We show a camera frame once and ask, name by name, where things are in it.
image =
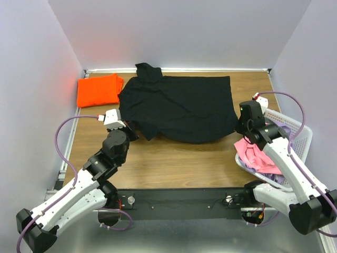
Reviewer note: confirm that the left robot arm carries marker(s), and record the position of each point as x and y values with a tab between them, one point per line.
89	189

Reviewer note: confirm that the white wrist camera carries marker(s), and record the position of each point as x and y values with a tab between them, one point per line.
264	102
112	120

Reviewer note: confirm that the aluminium frame rail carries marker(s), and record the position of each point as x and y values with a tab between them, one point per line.
327	237

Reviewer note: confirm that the black t-shirt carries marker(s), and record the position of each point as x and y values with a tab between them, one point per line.
191	109

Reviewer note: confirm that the folded orange t-shirt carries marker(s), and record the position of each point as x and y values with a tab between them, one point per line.
97	91

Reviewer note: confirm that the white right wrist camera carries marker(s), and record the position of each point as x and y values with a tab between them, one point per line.
264	102

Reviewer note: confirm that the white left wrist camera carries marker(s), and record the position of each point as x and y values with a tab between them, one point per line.
112	120

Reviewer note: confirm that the white plastic laundry basket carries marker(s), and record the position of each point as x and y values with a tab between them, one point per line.
300	144

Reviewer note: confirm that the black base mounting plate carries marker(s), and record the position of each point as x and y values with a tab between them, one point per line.
182	204

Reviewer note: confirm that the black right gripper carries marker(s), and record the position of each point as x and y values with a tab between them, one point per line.
238	128

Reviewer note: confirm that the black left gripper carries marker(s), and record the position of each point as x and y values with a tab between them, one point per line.
128	129

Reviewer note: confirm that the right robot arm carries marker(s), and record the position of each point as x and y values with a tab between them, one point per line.
307	202

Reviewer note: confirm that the pink t-shirt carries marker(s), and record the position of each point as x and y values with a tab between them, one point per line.
256	159

